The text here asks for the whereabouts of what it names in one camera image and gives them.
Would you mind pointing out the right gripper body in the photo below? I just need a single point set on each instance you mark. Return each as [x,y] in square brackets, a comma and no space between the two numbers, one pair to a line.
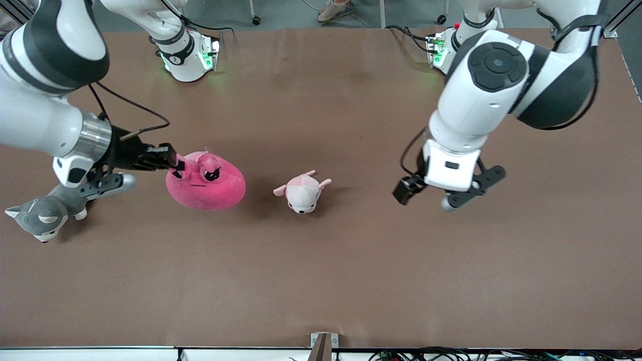
[124,150]

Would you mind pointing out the hot pink round plush toy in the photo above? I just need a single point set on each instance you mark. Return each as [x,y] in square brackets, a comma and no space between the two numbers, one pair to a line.
[205,188]

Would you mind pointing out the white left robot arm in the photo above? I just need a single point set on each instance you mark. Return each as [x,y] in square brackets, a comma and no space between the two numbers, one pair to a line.
[481,100]

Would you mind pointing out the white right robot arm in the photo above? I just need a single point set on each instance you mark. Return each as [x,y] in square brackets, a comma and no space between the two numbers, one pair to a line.
[45,120]

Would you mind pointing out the pale pink white plush dog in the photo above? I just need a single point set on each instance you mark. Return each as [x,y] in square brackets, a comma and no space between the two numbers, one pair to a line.
[301,195]

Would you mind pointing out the grey white husky plush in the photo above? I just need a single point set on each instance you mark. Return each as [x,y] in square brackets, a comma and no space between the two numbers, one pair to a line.
[40,218]

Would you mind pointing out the chair leg with caster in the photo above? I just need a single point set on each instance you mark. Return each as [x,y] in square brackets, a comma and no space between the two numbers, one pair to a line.
[256,20]
[441,19]

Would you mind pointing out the white thin pole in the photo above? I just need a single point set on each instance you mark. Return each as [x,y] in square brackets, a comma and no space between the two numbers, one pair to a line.
[382,12]

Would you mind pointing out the beige shoe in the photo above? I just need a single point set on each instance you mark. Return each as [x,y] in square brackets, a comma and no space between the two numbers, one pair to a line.
[333,10]

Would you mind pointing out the metal table bracket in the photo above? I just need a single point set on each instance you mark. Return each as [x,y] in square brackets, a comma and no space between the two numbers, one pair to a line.
[316,338]

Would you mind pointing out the dark camera mount pole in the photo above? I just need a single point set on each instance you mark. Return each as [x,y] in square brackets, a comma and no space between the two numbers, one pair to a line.
[321,351]

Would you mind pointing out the aluminium frame profile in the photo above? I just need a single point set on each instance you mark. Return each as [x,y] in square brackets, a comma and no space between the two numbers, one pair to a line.
[619,20]
[17,10]

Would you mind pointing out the white table edge rail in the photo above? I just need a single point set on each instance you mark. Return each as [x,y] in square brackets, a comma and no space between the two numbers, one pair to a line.
[100,354]

